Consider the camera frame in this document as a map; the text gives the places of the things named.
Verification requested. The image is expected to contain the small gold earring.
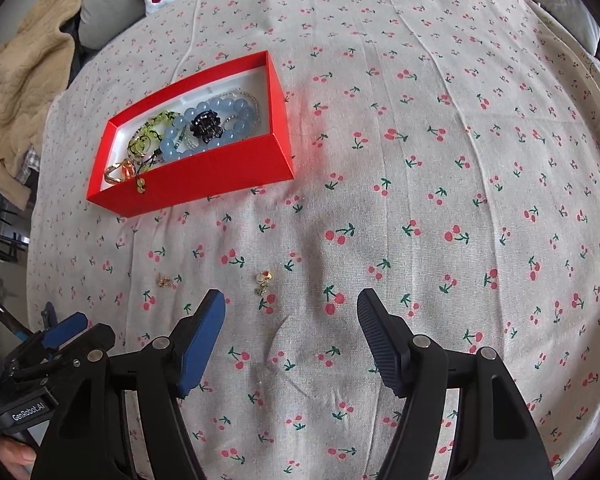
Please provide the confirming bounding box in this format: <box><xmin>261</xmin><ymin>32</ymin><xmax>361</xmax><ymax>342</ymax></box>
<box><xmin>157</xmin><ymin>275</ymin><xmax>173</xmax><ymax>288</ymax></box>

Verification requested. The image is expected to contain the gold ring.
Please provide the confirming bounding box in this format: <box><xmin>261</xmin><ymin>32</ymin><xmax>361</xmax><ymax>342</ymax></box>
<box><xmin>104</xmin><ymin>158</ymin><xmax>136</xmax><ymax>186</ymax></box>

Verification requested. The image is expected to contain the green yellow bead bracelet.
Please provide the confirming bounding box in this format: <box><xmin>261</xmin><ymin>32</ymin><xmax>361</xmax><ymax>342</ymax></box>
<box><xmin>127</xmin><ymin>109</ymin><xmax>178</xmax><ymax>161</ymax></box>

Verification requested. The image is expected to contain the blue bead bracelet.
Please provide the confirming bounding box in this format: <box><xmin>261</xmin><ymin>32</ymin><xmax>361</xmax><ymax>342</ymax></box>
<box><xmin>159</xmin><ymin>96</ymin><xmax>258</xmax><ymax>163</ymax></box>

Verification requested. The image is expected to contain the red jewelry box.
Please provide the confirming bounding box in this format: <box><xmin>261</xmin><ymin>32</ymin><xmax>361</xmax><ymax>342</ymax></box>
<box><xmin>86</xmin><ymin>51</ymin><xmax>294</xmax><ymax>217</ymax></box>

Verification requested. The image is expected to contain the person's left hand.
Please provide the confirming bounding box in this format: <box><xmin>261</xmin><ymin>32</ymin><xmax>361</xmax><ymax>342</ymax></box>
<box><xmin>0</xmin><ymin>437</ymin><xmax>36</xmax><ymax>480</ymax></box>

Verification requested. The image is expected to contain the beige quilted blanket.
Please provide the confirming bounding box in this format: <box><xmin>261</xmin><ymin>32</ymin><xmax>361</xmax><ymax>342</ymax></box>
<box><xmin>0</xmin><ymin>0</ymin><xmax>82</xmax><ymax>210</ymax></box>

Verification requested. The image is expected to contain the cherry print bed sheet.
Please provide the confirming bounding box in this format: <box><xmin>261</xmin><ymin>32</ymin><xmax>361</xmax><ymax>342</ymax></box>
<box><xmin>27</xmin><ymin>0</ymin><xmax>600</xmax><ymax>479</ymax></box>

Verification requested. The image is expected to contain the grey pillow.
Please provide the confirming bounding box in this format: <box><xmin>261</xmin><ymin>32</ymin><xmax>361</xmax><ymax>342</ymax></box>
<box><xmin>79</xmin><ymin>0</ymin><xmax>145</xmax><ymax>50</ymax></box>

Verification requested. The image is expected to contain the pearl bracelet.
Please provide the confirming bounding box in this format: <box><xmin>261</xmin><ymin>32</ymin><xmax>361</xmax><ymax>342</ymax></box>
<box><xmin>214</xmin><ymin>88</ymin><xmax>261</xmax><ymax>126</ymax></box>

